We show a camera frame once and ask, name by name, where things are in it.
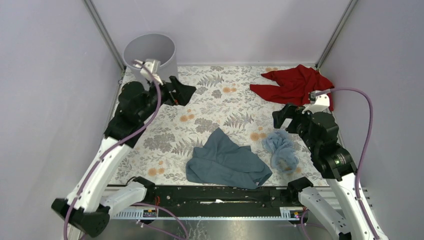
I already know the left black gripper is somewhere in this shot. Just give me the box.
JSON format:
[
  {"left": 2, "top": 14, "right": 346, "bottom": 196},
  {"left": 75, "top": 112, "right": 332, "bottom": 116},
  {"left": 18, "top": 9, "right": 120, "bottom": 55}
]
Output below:
[{"left": 138, "top": 73, "right": 196, "bottom": 121}]

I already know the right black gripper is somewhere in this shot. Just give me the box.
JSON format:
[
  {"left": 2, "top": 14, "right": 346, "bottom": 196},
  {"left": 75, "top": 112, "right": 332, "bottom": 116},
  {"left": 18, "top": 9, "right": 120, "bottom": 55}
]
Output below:
[{"left": 271, "top": 101, "right": 318, "bottom": 151}]

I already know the light blue plastic trash bag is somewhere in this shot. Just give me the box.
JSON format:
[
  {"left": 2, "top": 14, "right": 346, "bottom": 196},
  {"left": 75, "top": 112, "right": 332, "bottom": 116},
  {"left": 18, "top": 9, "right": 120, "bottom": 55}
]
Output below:
[{"left": 261, "top": 129, "right": 299, "bottom": 174}]

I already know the grey plastic trash bin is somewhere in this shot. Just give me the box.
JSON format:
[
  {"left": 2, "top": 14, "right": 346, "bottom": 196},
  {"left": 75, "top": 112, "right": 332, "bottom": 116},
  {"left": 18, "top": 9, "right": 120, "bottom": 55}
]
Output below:
[{"left": 122, "top": 33, "right": 179, "bottom": 89}]

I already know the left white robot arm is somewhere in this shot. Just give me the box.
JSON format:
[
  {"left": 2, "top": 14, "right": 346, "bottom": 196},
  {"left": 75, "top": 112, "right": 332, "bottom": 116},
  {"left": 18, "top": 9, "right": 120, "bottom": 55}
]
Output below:
[{"left": 51, "top": 76, "right": 196, "bottom": 239}]

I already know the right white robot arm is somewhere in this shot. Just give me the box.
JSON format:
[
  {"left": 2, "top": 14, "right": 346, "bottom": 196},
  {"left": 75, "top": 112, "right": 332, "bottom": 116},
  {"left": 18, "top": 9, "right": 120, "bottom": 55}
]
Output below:
[{"left": 272, "top": 104, "right": 388, "bottom": 240}]

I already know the red cloth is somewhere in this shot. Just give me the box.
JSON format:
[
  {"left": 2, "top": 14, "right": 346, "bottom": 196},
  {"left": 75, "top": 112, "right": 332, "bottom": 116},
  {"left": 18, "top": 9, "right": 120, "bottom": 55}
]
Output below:
[{"left": 249, "top": 64, "right": 335, "bottom": 106}]

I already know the floral patterned table mat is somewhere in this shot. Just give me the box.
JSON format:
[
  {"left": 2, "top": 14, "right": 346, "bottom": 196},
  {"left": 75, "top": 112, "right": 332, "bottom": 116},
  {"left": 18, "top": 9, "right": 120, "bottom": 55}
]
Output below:
[{"left": 107, "top": 65, "right": 343, "bottom": 187}]

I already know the blue-grey cloth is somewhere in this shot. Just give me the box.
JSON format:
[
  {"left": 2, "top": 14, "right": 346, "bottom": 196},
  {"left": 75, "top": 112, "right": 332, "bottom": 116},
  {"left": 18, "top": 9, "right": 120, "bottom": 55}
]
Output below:
[{"left": 185, "top": 128, "right": 273, "bottom": 190}]

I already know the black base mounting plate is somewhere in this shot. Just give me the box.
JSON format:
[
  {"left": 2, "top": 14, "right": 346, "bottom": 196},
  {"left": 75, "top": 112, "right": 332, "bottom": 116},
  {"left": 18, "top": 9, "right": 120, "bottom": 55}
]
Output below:
[{"left": 141, "top": 185, "right": 306, "bottom": 215}]

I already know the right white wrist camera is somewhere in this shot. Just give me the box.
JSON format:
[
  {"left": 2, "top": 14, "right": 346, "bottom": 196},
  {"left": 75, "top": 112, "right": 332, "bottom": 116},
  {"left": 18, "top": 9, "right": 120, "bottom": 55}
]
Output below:
[{"left": 302, "top": 89, "right": 331, "bottom": 114}]

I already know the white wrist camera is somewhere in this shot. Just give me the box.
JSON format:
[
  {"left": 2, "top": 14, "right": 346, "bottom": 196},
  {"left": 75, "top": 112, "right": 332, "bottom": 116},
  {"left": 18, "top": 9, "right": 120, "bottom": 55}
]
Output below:
[
  {"left": 138, "top": 59, "right": 164, "bottom": 85},
  {"left": 302, "top": 89, "right": 331, "bottom": 114}
]

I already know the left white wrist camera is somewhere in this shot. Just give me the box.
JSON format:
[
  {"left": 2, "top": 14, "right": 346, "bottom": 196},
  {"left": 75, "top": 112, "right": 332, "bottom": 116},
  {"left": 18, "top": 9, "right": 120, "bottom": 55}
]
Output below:
[{"left": 138, "top": 59, "right": 164, "bottom": 85}]

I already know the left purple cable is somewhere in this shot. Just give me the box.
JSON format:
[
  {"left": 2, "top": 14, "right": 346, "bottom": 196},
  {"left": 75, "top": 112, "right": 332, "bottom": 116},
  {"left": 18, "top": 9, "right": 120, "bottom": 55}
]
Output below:
[{"left": 62, "top": 59, "right": 163, "bottom": 240}]

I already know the aluminium slotted rail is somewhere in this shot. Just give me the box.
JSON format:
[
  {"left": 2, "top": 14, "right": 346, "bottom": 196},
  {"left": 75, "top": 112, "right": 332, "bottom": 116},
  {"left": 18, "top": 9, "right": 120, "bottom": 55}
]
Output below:
[{"left": 111, "top": 204, "right": 303, "bottom": 221}]

